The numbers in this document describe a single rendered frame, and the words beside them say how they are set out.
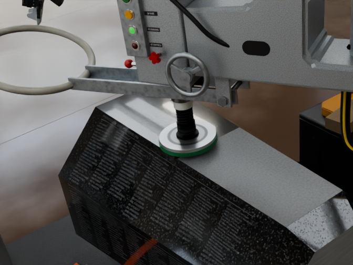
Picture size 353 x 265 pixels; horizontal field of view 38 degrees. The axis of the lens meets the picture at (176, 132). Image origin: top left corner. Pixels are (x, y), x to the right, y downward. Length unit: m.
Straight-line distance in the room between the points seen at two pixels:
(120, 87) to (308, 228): 0.82
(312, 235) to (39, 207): 2.07
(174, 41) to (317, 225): 0.70
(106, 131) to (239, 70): 0.83
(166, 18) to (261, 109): 2.36
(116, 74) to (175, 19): 0.51
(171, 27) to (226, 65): 0.20
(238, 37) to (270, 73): 0.14
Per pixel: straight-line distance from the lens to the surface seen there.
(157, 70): 1.68
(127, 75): 1.98
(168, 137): 1.90
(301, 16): 1.43
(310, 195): 1.66
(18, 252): 3.01
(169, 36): 1.60
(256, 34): 1.49
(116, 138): 2.14
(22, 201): 3.39
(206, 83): 1.55
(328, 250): 1.61
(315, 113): 2.32
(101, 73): 2.05
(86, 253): 2.84
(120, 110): 2.25
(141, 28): 1.62
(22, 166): 3.73
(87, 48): 2.22
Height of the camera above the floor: 1.91
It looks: 31 degrees down
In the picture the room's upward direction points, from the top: 9 degrees counter-clockwise
